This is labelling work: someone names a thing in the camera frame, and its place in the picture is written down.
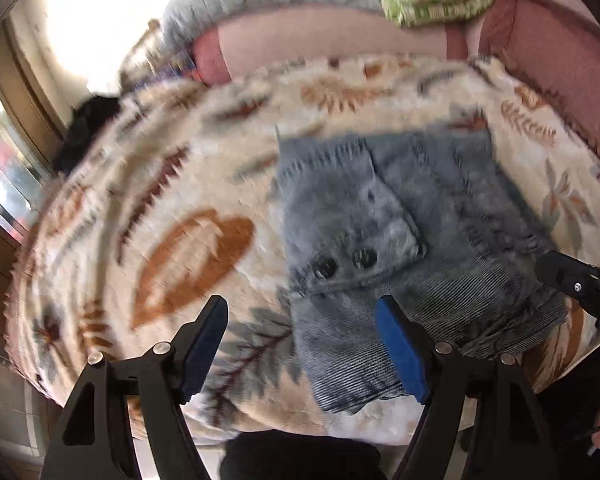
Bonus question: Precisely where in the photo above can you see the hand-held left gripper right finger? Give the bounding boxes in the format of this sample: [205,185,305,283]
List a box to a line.
[374,296,563,480]

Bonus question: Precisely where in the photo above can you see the leaf-print blanket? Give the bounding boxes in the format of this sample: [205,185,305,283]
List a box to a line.
[4,54,600,447]

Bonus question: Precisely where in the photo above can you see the pink and red sofa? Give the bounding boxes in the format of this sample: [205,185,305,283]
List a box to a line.
[190,0,600,171]

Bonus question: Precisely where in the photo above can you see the grey-blue denim pants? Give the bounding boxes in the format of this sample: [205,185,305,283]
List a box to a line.
[276,127,570,415]

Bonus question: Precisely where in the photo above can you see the person's black trousers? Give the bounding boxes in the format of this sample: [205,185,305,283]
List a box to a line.
[219,430,383,480]

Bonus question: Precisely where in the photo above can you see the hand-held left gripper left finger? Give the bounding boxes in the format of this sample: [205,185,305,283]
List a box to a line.
[40,295,229,480]

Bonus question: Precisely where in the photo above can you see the black cloth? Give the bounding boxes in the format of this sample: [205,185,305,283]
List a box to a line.
[51,94,123,177]

